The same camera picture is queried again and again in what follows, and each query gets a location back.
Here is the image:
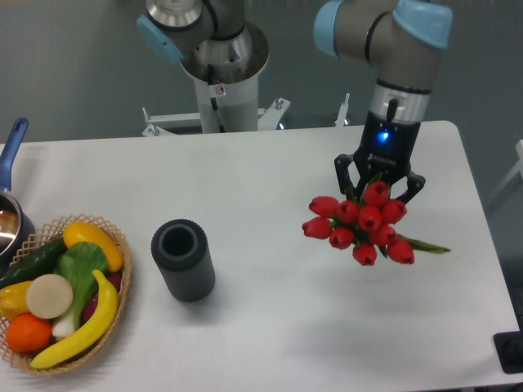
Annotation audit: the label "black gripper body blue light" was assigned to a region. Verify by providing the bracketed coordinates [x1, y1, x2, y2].
[353, 112, 421, 185]

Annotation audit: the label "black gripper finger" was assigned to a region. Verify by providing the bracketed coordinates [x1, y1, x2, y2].
[392, 171, 426, 204]
[334, 154, 364, 200]

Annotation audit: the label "red tulip bouquet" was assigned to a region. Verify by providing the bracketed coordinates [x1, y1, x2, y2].
[302, 174, 450, 266]

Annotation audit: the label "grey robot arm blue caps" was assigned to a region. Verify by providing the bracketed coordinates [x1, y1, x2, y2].
[313, 1, 454, 203]

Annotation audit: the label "white furniture at right edge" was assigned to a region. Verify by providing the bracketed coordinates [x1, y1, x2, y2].
[485, 140, 522, 215]

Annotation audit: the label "dark grey ribbed vase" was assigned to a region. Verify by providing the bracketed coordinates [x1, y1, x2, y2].
[150, 219, 216, 302]

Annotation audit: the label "black device at table edge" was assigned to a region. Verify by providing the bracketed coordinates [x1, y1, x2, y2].
[493, 331, 522, 374]

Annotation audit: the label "dark red vegetable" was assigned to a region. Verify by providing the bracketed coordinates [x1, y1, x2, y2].
[81, 271, 122, 324]

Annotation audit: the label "yellow lemon squash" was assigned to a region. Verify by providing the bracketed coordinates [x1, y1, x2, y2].
[62, 220, 123, 273]

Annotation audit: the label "green bok choy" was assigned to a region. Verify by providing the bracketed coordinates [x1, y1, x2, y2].
[52, 242, 108, 340]

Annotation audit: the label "yellow banana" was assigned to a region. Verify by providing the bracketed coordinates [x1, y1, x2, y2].
[30, 269, 118, 370]

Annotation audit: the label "green cucumber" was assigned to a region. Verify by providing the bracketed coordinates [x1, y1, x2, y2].
[1, 238, 67, 288]

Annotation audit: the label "woven wicker basket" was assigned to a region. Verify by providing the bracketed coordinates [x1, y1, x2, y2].
[1, 214, 132, 376]

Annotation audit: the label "beige round disc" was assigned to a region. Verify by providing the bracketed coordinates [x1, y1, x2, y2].
[25, 274, 74, 319]

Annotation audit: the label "yellow bell pepper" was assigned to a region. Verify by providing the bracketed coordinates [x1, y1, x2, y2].
[1, 281, 32, 320]

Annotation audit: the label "orange fruit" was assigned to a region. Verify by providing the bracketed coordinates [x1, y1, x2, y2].
[6, 313, 51, 353]

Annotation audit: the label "white metal mounting frame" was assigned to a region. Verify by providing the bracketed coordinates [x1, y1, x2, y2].
[142, 93, 351, 136]

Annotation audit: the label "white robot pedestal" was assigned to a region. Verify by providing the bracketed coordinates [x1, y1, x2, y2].
[181, 64, 265, 134]

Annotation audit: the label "blue handled saucepan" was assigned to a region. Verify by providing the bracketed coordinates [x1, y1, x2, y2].
[1, 118, 35, 276]

